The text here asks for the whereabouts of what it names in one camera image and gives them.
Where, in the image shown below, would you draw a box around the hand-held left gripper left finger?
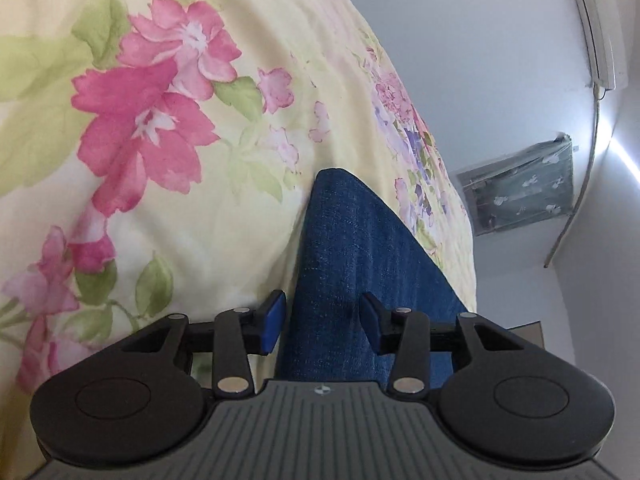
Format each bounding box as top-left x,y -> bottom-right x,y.
120,290 -> 288,401

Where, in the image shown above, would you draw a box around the air conditioner pipe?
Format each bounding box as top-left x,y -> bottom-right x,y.
544,85 -> 604,268

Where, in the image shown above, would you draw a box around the white air conditioner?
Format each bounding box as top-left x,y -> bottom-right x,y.
565,0 -> 628,91

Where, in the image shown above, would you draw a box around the blue denim pants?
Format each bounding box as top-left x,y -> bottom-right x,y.
275,167 -> 468,396

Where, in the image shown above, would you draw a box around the brown cardboard box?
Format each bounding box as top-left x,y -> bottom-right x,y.
505,321 -> 543,348

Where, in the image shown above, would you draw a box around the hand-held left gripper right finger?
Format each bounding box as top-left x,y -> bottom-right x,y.
360,292 -> 521,403

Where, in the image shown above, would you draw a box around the yellow floral bedspread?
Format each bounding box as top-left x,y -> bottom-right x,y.
0,0 -> 478,480

